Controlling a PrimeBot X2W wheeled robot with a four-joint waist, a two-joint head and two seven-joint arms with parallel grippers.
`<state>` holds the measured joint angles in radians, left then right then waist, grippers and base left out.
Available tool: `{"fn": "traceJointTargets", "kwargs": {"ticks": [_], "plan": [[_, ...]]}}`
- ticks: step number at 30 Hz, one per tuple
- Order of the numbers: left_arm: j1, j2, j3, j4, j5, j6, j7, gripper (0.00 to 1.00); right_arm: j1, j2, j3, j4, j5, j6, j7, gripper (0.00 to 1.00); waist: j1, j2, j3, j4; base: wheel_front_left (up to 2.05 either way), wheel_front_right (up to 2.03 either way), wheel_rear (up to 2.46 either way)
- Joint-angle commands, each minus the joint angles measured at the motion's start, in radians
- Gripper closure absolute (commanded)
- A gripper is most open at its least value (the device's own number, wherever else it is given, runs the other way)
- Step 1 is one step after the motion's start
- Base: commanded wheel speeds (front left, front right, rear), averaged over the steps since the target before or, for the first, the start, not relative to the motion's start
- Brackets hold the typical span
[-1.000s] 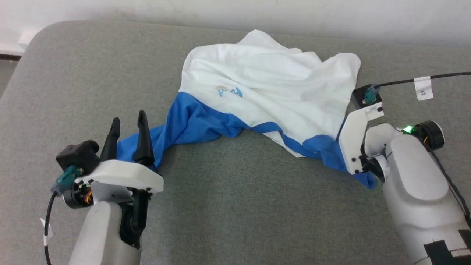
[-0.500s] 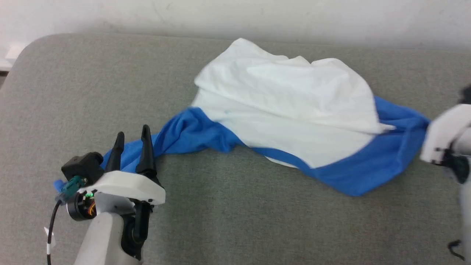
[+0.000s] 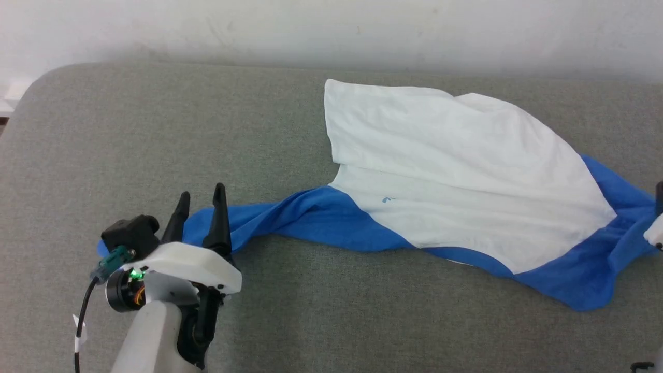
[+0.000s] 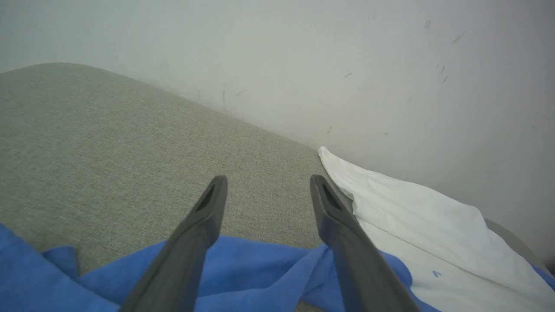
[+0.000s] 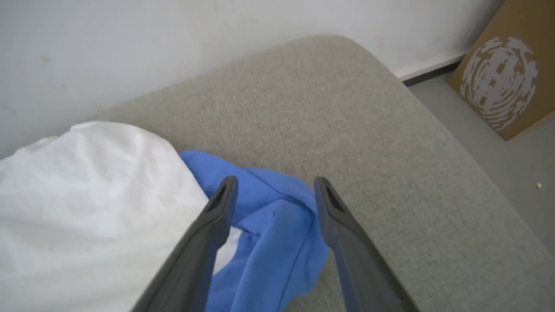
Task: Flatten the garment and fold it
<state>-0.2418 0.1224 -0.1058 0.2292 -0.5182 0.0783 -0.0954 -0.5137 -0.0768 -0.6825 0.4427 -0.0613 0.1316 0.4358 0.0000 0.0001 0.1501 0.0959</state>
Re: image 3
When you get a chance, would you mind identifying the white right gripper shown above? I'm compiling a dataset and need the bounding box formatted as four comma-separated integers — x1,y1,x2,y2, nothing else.
643,181,663,251

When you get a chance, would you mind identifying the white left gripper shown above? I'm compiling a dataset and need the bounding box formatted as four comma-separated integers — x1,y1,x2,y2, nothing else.
105,182,243,313

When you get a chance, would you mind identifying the blue and white t-shirt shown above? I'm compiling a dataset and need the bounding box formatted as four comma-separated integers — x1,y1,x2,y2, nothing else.
96,79,663,312

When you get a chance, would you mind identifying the grey fabric sofa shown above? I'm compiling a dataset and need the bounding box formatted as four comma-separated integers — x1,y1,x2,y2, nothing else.
0,62,663,373

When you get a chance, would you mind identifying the white baseboard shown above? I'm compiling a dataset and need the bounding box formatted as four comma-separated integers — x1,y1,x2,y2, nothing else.
0,77,36,118

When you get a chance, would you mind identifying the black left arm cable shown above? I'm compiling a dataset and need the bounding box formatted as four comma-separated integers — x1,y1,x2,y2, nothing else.
73,246,136,373

